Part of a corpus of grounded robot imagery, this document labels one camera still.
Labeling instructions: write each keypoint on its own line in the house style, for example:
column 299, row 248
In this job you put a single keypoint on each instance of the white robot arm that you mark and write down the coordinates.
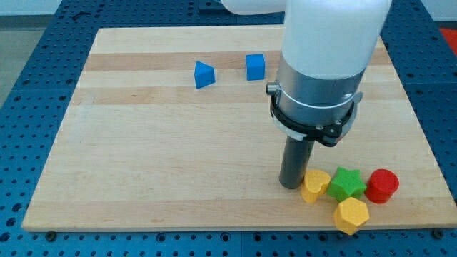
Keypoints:
column 326, row 47

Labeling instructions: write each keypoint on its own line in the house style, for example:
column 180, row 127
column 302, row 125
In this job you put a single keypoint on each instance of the blue triangle block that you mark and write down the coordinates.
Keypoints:
column 204, row 75

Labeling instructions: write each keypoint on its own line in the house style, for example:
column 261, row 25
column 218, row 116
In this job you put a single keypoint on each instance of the wooden board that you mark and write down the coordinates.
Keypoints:
column 140, row 148

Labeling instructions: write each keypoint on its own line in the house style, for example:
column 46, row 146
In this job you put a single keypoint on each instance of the blue cube block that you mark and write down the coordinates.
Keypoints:
column 255, row 67

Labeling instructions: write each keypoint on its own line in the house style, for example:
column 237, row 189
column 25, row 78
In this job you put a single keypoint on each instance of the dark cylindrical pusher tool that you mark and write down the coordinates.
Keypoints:
column 296, row 156

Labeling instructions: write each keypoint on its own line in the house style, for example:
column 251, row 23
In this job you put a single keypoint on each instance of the yellow heart block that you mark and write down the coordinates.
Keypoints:
column 315, row 184

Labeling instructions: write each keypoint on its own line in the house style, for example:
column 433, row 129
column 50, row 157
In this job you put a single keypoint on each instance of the green star block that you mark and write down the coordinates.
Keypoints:
column 346, row 183

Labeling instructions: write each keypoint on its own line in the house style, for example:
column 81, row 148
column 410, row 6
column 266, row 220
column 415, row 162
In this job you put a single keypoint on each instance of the yellow hexagon block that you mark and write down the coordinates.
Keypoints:
column 350, row 215

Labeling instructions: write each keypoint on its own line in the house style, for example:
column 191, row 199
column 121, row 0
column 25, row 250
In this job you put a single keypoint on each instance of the red cylinder block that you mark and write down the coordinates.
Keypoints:
column 381, row 185

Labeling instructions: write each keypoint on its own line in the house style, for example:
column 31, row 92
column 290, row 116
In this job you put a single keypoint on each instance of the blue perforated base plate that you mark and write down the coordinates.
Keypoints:
column 32, row 113

